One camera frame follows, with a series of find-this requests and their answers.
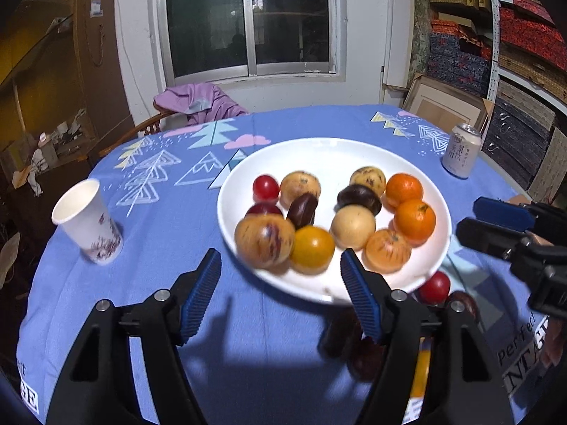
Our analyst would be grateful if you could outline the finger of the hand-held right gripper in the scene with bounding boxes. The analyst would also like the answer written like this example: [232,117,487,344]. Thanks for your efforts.
[473,196,554,234]
[456,217,530,260]

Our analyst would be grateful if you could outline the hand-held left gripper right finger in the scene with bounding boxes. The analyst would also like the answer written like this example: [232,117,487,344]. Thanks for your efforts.
[340,248,515,425]

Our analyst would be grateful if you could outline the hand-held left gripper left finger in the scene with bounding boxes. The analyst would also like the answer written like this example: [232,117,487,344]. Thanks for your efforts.
[46,249,222,425]

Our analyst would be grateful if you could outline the orange striped pepino melon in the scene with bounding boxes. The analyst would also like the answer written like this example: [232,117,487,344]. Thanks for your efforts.
[365,229,412,274]

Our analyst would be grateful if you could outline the yellow orange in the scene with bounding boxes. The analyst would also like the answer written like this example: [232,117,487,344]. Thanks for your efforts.
[290,226,336,275]

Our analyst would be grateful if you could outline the orange mandarin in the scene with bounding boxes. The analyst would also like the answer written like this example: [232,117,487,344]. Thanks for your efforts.
[393,199,437,245]
[384,172,423,209]

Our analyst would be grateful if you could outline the pale yellow pear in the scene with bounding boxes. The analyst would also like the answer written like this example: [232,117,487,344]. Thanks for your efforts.
[330,205,377,250]

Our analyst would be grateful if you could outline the purple striped pepino melon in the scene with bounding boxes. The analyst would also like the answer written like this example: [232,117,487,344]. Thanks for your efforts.
[234,213,296,270]

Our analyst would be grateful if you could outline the dark brown date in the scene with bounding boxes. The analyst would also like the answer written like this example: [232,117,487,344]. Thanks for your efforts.
[335,185,382,215]
[286,192,320,230]

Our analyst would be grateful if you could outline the dark red plum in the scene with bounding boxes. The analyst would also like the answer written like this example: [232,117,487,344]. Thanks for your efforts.
[245,202,284,220]
[447,291,480,319]
[350,339,388,381]

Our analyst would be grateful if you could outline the red tomato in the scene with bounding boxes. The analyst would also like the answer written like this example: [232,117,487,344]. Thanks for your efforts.
[252,175,281,202]
[419,271,451,304]

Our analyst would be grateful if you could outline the speckled yellow passion fruit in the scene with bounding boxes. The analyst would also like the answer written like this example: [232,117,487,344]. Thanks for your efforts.
[280,170,321,204]
[350,166,387,196]

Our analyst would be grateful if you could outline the white plate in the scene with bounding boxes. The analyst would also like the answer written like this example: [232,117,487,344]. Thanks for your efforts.
[217,137,453,306]

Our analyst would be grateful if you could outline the white beverage can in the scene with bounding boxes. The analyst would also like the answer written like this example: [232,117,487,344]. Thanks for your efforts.
[442,123,482,180]

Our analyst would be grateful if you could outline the stack of dark boxes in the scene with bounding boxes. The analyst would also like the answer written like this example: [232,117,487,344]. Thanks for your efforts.
[481,93,556,191]

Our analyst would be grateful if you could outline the orange packet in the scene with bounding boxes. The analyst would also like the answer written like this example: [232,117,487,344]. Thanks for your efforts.
[408,339,432,421]

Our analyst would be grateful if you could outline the flat cardboard boxes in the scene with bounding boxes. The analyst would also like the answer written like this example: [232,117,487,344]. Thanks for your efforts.
[401,74,494,136]

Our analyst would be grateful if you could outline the printed paper cup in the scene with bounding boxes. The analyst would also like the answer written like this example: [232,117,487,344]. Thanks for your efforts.
[52,179,124,265]

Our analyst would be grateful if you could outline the stack of blue patterned boxes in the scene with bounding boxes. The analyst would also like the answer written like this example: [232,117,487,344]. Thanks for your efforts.
[427,20,492,96]

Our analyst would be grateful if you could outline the white metal shelf rack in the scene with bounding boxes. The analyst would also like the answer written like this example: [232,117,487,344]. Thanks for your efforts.
[483,0,567,107]

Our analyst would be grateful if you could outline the wooden chair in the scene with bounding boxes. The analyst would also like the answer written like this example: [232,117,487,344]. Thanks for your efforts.
[98,110,191,158]

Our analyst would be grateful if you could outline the stack of red patterned boxes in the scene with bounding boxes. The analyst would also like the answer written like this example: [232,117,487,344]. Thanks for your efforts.
[498,0,567,58]

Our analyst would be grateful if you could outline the purple garment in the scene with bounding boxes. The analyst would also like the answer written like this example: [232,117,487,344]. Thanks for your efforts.
[153,83,249,127]

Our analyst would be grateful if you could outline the green marbled panel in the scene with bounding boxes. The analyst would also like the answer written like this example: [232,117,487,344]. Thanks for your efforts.
[410,0,432,83]

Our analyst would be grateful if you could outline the white plastic trim strip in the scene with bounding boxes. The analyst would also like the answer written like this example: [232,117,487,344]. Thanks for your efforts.
[380,0,396,103]

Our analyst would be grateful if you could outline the pile of paper clutter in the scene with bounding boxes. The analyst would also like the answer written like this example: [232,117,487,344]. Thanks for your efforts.
[0,108,94,196]

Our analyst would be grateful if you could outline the wooden door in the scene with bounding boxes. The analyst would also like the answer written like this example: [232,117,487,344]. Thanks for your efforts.
[73,0,136,142]

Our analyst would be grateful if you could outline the sliding window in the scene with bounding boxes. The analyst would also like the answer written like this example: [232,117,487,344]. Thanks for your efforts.
[155,0,348,87]

